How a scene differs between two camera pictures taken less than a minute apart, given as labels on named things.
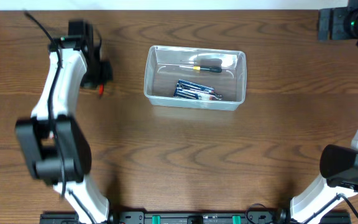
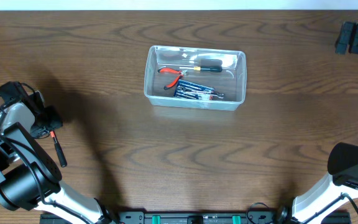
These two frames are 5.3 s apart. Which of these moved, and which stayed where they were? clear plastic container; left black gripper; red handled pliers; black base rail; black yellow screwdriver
Moved: left black gripper; red handled pliers
Stayed: black yellow screwdriver; clear plastic container; black base rail
